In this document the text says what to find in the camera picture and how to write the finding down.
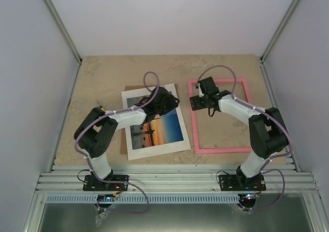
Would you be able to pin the circuit board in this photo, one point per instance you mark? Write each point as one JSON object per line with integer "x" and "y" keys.
{"x": 108, "y": 197}
{"x": 251, "y": 196}

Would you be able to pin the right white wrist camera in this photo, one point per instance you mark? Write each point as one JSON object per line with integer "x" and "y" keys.
{"x": 200, "y": 92}

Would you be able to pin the brown frame backing board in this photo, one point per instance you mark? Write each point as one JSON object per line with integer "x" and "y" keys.
{"x": 123, "y": 147}

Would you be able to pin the white mat board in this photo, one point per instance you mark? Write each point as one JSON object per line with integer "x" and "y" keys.
{"x": 162, "y": 149}

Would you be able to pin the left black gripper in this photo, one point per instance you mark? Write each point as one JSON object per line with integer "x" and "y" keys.
{"x": 172, "y": 104}

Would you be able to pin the left circuit board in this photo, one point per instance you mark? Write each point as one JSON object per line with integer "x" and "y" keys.
{"x": 108, "y": 197}

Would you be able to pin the aluminium rail beam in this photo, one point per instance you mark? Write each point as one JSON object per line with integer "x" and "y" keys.
{"x": 176, "y": 178}

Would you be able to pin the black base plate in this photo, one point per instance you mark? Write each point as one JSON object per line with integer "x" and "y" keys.
{"x": 236, "y": 183}
{"x": 113, "y": 183}

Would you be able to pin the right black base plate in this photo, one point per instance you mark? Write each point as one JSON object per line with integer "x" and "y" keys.
{"x": 236, "y": 183}

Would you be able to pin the sunset photo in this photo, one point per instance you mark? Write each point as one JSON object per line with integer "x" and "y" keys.
{"x": 163, "y": 129}

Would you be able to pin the grey slotted cable duct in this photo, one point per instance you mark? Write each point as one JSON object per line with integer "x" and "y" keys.
{"x": 141, "y": 199}

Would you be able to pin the right circuit board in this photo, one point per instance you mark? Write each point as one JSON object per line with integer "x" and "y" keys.
{"x": 251, "y": 196}

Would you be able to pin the pink picture frame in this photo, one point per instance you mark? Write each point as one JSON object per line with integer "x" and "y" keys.
{"x": 198, "y": 149}

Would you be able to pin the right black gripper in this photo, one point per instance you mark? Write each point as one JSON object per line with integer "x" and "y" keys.
{"x": 196, "y": 104}

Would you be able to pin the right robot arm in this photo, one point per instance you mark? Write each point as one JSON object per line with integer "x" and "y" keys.
{"x": 267, "y": 131}

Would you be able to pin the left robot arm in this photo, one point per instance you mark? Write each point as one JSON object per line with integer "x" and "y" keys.
{"x": 93, "y": 136}

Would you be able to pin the right aluminium corner post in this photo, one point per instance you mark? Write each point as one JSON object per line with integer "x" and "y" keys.
{"x": 280, "y": 28}

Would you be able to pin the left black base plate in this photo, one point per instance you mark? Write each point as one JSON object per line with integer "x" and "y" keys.
{"x": 113, "y": 183}

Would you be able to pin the left aluminium corner post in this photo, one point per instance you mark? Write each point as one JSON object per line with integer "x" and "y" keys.
{"x": 55, "y": 15}

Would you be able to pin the aluminium corner post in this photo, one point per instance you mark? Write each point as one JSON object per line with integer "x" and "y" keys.
{"x": 55, "y": 15}
{"x": 280, "y": 28}

